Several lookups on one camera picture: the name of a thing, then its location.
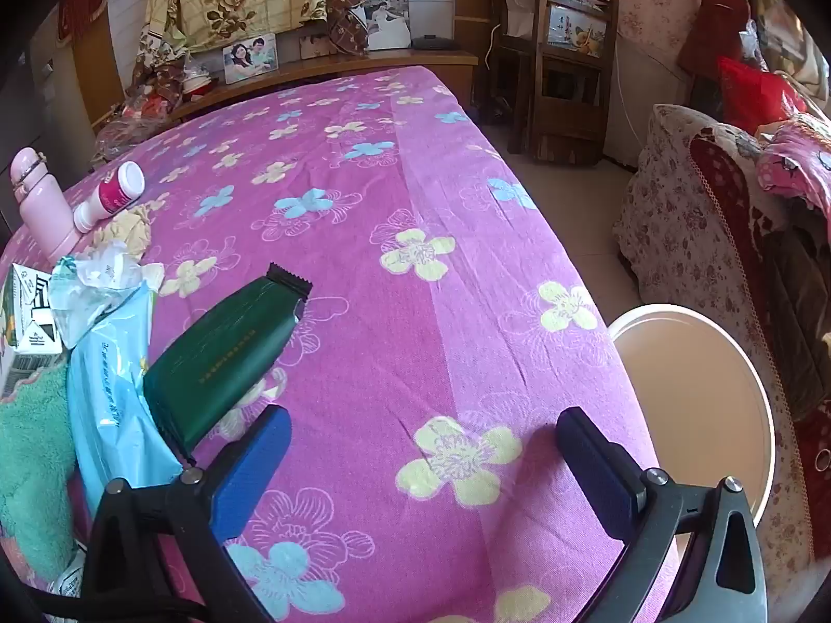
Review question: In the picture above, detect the white green carton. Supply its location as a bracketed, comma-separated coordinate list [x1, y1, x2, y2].
[0, 263, 66, 397]

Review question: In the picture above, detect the dark red hanging cloth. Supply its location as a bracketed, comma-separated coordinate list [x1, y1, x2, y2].
[678, 0, 754, 79]

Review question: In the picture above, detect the red plastic bag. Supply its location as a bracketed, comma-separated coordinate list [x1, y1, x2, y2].
[717, 57, 809, 134]

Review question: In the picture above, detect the white tissue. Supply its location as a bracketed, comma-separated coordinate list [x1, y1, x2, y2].
[74, 240, 147, 290]

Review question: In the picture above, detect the framed couple photo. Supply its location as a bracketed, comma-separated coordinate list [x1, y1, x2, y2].
[222, 34, 280, 85]

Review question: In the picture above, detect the fruit print box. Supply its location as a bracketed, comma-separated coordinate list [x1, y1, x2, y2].
[545, 3, 610, 56]

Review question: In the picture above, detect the white bag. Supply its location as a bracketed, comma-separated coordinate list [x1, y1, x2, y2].
[506, 0, 537, 40]

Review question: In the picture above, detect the white round bucket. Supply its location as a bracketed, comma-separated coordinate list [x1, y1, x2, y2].
[610, 304, 778, 598]

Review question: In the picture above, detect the dark wooden chair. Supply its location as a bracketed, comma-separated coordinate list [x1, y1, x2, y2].
[486, 0, 540, 155]
[529, 0, 621, 166]

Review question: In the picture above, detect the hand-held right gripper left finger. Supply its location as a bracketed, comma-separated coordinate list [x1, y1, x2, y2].
[78, 404, 293, 623]

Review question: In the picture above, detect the white pink pill bottle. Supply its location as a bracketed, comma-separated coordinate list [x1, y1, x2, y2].
[73, 161, 145, 235]

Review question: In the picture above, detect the beige curtain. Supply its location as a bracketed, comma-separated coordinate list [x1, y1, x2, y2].
[762, 0, 831, 118]

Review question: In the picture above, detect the large clear plastic bag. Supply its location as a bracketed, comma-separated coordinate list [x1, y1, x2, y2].
[91, 123, 170, 163]

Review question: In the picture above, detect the floral covered sofa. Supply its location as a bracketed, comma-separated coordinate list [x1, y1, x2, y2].
[613, 104, 831, 562]

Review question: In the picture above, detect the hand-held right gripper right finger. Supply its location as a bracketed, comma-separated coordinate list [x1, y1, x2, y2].
[555, 406, 770, 623]

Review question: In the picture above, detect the dark green pouch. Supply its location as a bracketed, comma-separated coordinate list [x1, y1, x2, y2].
[143, 262, 314, 456]

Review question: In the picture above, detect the light blue wipes packet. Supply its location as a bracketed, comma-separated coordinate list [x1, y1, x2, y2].
[65, 286, 186, 513]

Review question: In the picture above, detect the white wedding photo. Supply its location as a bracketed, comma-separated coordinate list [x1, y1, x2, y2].
[364, 0, 412, 51]

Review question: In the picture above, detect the wooden low cabinet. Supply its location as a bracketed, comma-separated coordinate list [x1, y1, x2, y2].
[91, 48, 481, 137]

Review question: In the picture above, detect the pink printed blanket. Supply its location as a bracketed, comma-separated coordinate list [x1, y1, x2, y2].
[756, 113, 831, 215]

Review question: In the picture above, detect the brown jacket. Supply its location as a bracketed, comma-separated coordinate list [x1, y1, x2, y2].
[762, 208, 831, 423]

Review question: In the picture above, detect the pink water bottle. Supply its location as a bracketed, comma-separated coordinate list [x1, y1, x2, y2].
[11, 147, 80, 259]

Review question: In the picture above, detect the pale green white packet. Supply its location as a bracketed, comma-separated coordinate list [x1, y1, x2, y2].
[50, 258, 157, 348]

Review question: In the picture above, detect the teal fuzzy towel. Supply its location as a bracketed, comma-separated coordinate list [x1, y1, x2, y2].
[0, 367, 82, 581]

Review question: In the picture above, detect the small clear plastic bag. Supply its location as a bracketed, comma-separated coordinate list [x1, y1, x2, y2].
[739, 16, 762, 72]

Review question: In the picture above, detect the red hanging decoration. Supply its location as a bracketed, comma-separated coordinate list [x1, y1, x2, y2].
[55, 0, 118, 46]

